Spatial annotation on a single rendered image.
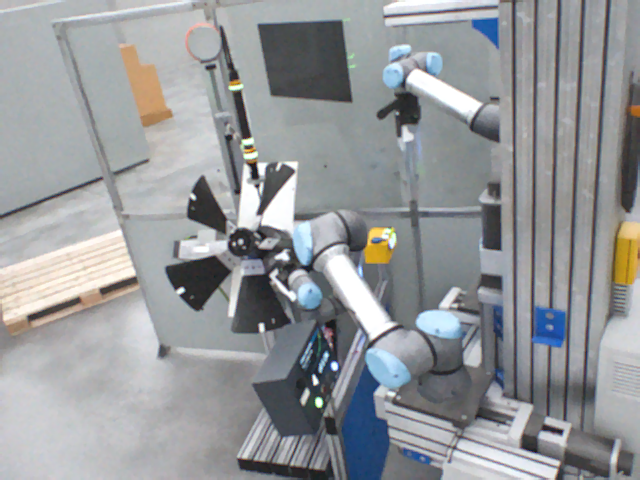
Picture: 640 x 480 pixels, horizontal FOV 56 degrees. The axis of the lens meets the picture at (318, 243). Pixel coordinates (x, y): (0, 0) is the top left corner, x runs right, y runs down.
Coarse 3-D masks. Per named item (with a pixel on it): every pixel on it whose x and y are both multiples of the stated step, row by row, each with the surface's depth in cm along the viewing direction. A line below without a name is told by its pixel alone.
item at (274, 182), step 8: (280, 168) 235; (288, 168) 232; (272, 176) 238; (280, 176) 233; (288, 176) 229; (264, 184) 243; (272, 184) 235; (280, 184) 231; (264, 192) 240; (272, 192) 232; (264, 200) 235; (264, 208) 232
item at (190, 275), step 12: (180, 264) 237; (192, 264) 237; (204, 264) 236; (216, 264) 237; (168, 276) 239; (180, 276) 238; (192, 276) 238; (204, 276) 238; (216, 276) 239; (180, 288) 240; (192, 288) 240; (204, 288) 240; (216, 288) 241; (192, 300) 241; (204, 300) 242
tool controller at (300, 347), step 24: (288, 336) 166; (312, 336) 164; (264, 360) 159; (288, 360) 154; (312, 360) 161; (336, 360) 173; (264, 384) 151; (288, 384) 148; (264, 408) 155; (288, 408) 152; (312, 408) 155; (288, 432) 156; (312, 432) 154
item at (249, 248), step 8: (232, 232) 232; (240, 232) 231; (248, 232) 229; (256, 232) 234; (232, 240) 232; (248, 240) 229; (256, 240) 229; (232, 248) 231; (240, 248) 229; (248, 248) 229; (256, 248) 230; (240, 256) 229; (248, 256) 230; (256, 256) 234; (264, 256) 237
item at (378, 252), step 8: (376, 232) 253; (384, 232) 252; (392, 232) 252; (368, 240) 247; (368, 248) 245; (376, 248) 244; (384, 248) 243; (392, 248) 252; (368, 256) 247; (376, 256) 246; (384, 256) 245
